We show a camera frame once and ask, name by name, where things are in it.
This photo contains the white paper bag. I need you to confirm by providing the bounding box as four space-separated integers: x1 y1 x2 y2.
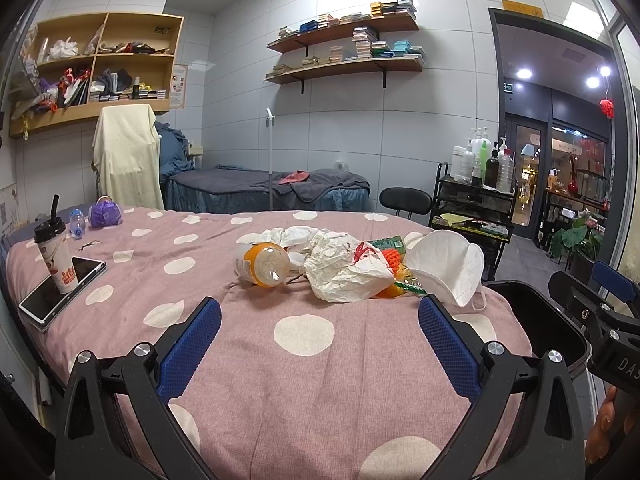
253 226 395 304

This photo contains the person's right hand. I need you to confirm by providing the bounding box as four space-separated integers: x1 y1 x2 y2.
585 386 620 465

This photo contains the grey massage bed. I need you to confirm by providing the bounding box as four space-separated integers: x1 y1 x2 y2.
164 166 370 214

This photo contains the pink polka dot bedspread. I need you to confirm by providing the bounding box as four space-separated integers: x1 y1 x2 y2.
3 205 535 480

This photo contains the dark brown trash bin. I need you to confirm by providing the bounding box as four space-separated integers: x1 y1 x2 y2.
485 281 590 379

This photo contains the small clear water bottle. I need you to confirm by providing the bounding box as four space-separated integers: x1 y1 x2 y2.
68 208 87 240

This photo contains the black rolling cart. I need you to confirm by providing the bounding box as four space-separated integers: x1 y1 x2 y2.
428 162 515 281

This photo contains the upper wooden wall shelf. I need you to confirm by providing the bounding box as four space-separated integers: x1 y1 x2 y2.
267 0 419 53

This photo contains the black round stool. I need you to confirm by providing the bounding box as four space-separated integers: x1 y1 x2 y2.
380 186 433 219

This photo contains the black smartphone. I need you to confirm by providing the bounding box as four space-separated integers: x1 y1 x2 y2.
17 256 109 332

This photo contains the white floor lamp stand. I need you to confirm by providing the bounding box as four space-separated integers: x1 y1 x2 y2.
266 107 276 211

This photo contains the green drink carton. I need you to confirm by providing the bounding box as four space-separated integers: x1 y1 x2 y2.
370 235 406 255

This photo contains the wooden cubby shelf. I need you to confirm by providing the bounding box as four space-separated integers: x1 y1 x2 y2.
9 12 184 139

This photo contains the purple crumpled bag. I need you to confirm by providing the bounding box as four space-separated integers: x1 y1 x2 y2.
89 195 122 230

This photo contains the orange white plastic bottle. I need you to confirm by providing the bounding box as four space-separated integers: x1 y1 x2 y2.
233 242 290 288

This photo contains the potted green plant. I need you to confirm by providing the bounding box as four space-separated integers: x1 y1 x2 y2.
549 216 603 284

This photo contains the cream cloth covered chair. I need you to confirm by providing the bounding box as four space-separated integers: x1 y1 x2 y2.
92 104 164 209

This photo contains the wooden wall shelf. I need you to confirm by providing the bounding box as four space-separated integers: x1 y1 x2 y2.
267 0 419 53
264 41 426 94

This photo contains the milk tea cup with straw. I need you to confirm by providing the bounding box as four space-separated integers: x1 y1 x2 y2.
34 194 78 295

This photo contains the lower wooden wall shelf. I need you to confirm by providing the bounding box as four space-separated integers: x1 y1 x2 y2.
264 41 426 94

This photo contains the glass double door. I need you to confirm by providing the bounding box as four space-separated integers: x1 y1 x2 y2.
506 114 547 238

